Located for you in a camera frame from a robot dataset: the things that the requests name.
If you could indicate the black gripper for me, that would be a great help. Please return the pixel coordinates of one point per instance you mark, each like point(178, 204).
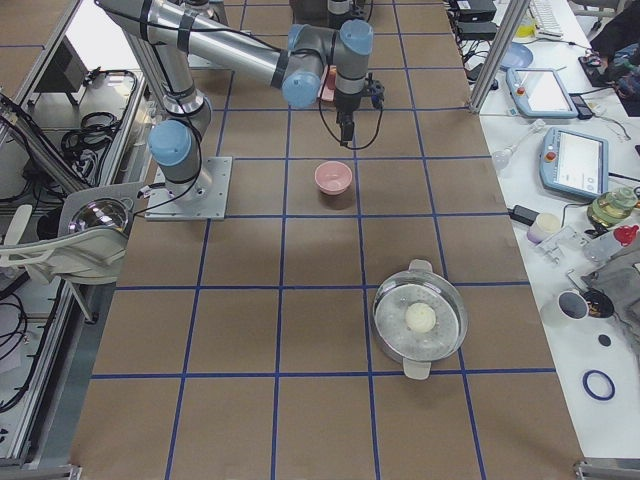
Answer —
point(346, 103)

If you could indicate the pink plate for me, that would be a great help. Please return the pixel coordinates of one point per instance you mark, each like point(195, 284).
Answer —
point(326, 92)

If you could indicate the pink bowl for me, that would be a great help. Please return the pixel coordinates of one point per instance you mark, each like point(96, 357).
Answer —
point(333, 177)

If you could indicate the light blue plate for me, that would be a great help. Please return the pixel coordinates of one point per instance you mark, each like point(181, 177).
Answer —
point(517, 56)

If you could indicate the white chair with steel bowl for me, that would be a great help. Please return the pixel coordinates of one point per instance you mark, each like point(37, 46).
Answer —
point(90, 257)

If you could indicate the upper teach pendant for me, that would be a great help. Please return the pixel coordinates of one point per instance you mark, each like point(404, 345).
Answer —
point(539, 93)

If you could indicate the teach pendant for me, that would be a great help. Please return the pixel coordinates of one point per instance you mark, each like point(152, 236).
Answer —
point(539, 93)
point(574, 163)

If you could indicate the black power adapter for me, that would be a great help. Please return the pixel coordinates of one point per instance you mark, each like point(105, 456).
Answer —
point(523, 215)

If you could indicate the white steamed bun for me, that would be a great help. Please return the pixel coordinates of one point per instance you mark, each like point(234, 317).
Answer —
point(420, 317)

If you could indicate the lavender candle jar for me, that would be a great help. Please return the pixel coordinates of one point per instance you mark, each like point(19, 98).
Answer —
point(544, 226)

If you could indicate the lower teach pendant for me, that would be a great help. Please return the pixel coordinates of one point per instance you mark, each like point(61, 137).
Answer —
point(574, 163)

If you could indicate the steel steamer pot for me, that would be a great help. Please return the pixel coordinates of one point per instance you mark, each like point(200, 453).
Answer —
point(416, 352)

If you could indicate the glass oil bottle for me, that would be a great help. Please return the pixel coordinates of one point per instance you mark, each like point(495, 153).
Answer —
point(611, 208)

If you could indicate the white cup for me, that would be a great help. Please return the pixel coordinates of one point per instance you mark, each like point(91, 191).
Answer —
point(566, 308)

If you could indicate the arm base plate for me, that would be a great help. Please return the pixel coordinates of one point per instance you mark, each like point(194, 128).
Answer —
point(206, 199)

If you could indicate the aluminium frame post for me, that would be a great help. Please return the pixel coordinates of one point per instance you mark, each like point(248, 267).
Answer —
point(510, 22)

